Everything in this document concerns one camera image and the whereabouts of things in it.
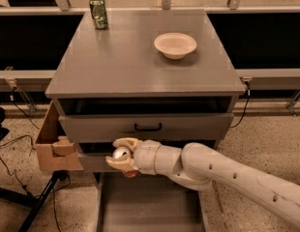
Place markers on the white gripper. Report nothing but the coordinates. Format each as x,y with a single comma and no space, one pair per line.
147,157

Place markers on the red coke can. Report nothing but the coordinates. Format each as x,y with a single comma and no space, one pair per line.
123,151

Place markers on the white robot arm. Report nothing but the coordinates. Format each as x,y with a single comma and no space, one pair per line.
196,166

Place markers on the grey middle drawer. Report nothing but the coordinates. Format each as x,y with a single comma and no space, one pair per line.
93,155

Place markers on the grey drawer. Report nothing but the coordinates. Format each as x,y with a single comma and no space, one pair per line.
93,155
146,204
86,128

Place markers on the grey bottom drawer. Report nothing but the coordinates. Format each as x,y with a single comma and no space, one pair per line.
146,204

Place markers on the grey top drawer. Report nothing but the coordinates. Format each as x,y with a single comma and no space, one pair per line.
86,128

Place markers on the grey drawer cabinet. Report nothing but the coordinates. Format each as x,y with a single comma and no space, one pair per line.
119,71

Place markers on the green soda can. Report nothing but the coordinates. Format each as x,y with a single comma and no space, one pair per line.
98,13

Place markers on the wooden side box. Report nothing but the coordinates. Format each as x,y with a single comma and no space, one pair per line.
54,150

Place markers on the black tripod stand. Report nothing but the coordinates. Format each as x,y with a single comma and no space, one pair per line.
34,203

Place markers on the white bowl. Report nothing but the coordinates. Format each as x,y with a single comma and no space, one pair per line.
175,46

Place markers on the grey metal railing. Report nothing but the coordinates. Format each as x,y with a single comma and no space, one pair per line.
262,43

